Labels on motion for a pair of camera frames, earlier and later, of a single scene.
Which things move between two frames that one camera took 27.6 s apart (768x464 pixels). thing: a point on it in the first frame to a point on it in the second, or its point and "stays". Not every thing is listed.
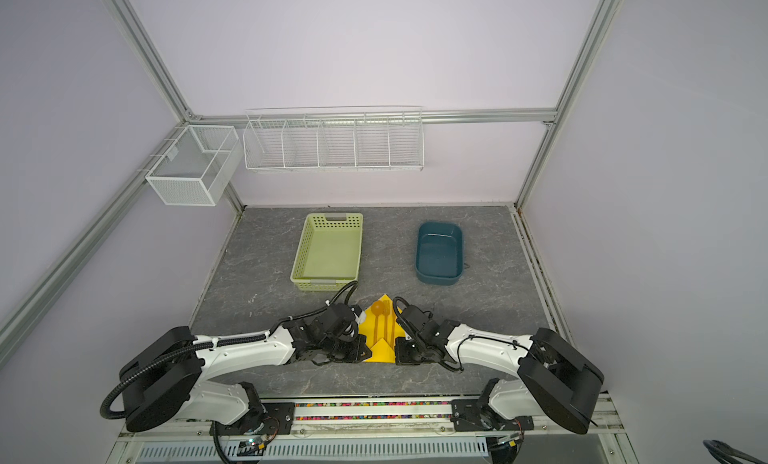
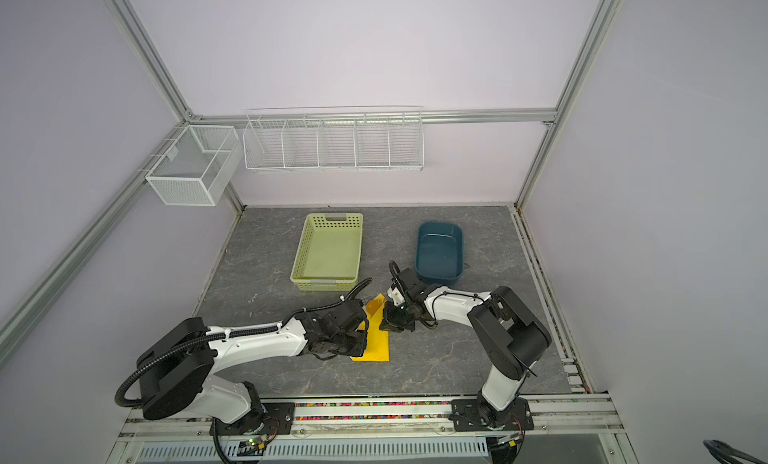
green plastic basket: [328, 257] stays
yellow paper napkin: [381, 329] stays
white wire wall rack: [334, 138] stays
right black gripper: [400, 352] to [388, 320]
